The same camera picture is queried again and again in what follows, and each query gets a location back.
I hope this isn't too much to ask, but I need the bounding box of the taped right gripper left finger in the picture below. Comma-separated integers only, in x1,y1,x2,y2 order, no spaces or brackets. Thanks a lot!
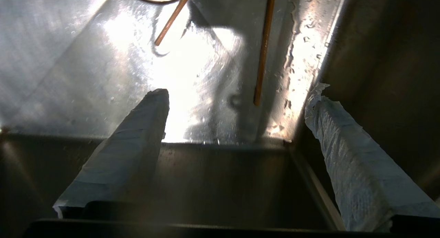
53,88,170,218

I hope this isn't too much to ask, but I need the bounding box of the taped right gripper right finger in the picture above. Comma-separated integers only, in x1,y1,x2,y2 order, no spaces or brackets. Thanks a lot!
304,83,440,232

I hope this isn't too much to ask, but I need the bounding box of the wooden chopstick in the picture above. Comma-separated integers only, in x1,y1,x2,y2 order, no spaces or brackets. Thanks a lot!
154,0,195,46
253,0,277,106

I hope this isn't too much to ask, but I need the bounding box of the stainless steel sink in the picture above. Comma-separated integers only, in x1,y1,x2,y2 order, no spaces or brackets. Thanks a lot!
0,0,440,231

